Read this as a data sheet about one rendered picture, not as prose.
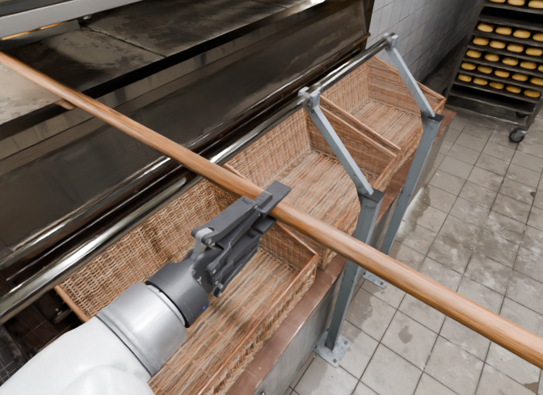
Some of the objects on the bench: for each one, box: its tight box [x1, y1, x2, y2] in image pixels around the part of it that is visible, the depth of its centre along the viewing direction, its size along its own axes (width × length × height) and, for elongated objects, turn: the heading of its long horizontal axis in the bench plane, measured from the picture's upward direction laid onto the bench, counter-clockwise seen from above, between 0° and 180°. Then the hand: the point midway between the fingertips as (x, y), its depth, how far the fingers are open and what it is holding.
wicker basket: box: [44, 179, 318, 395], centre depth 97 cm, size 49×56×28 cm
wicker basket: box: [221, 104, 398, 271], centre depth 131 cm, size 49×56×28 cm
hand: (270, 206), depth 52 cm, fingers closed on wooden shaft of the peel, 3 cm apart
